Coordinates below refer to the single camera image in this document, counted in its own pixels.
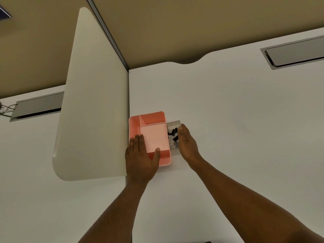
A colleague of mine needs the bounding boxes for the person's right hand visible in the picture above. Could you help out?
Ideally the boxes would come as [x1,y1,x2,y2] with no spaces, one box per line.
[177,124,203,171]

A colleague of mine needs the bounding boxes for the person's left hand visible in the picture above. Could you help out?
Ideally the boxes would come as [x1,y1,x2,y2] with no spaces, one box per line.
[125,134,161,185]

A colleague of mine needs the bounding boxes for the clear plastic box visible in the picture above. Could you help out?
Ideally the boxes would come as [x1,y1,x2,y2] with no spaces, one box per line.
[166,120,182,160]

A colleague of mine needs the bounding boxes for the pink plastic organizer tray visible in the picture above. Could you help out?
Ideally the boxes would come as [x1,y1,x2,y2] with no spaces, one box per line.
[129,111,173,167]

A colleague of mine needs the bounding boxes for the person's left forearm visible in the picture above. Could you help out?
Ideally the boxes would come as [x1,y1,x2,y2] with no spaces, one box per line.
[78,180,150,243]

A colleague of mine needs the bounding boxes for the person's right forearm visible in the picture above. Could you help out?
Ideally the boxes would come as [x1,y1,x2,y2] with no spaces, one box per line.
[190,159,324,243]

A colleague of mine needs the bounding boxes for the pile of black binder clips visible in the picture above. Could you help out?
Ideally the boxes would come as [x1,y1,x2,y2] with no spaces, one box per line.
[167,127,179,150]

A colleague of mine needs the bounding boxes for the white desk divider panel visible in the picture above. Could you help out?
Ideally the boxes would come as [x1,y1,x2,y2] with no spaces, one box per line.
[52,7,130,182]

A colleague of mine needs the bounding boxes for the grey desk cable hatch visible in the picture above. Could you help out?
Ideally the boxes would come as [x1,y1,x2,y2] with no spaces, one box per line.
[9,91,65,123]
[260,35,324,71]

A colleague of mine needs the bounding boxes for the grey aluminium partition rail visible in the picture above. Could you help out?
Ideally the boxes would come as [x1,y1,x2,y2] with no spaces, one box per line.
[85,0,130,71]

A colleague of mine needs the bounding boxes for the dark thin cables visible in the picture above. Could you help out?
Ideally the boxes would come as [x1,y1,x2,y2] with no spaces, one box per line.
[0,103,18,117]

